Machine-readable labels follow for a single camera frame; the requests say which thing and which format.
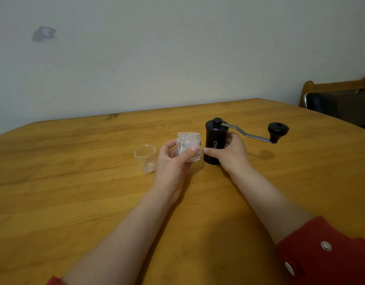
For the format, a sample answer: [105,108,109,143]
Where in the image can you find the person's left hand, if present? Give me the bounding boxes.
[151,139,200,204]

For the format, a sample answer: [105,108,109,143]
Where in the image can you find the person's right hand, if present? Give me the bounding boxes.
[202,133,252,179]

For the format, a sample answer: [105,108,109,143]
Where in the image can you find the clear plastic cup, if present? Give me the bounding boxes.
[134,144,157,175]

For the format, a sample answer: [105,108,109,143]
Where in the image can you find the black hand grinder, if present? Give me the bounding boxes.
[203,118,290,166]

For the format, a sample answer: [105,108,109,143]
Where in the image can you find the clear grinder jar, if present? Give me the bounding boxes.
[175,132,202,162]

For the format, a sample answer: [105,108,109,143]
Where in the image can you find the person's right forearm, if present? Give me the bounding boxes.
[228,166,315,245]

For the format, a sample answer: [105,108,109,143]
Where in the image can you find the person's left forearm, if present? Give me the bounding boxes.
[60,188,179,285]

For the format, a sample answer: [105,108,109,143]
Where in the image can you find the black chair pad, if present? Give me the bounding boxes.
[303,89,365,131]

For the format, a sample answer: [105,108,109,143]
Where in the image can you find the wooden chair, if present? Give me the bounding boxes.
[299,75,365,131]

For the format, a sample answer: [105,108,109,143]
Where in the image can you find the red right sleeve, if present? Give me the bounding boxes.
[275,216,365,285]

